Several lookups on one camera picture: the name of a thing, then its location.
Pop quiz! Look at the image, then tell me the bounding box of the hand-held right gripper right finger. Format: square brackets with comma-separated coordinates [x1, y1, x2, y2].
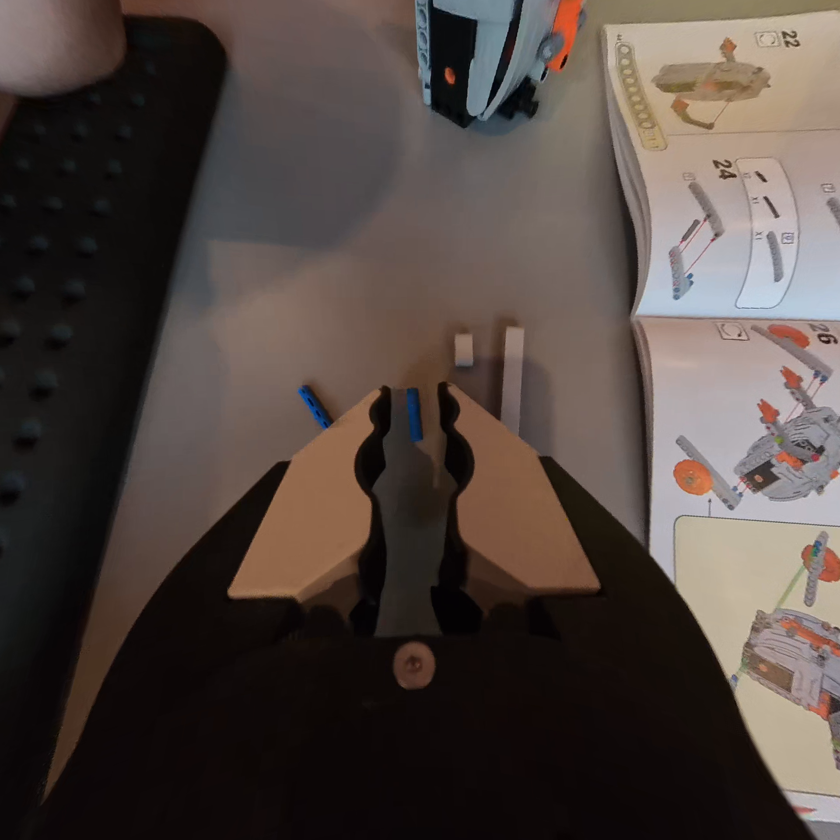
[430, 382, 602, 636]

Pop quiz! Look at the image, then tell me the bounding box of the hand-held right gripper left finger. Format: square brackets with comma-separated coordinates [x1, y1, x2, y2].
[227, 386, 392, 636]

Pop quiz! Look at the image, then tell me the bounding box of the grey partly built robot model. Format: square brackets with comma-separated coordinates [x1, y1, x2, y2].
[415, 0, 586, 129]

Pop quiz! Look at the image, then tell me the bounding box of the person's left forearm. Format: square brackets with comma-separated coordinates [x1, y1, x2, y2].
[0, 0, 127, 98]

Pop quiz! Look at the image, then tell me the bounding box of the grey desk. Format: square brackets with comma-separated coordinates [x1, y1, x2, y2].
[39, 0, 657, 802]

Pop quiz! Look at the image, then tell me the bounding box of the open instruction booklet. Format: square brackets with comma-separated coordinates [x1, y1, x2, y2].
[600, 23, 840, 821]

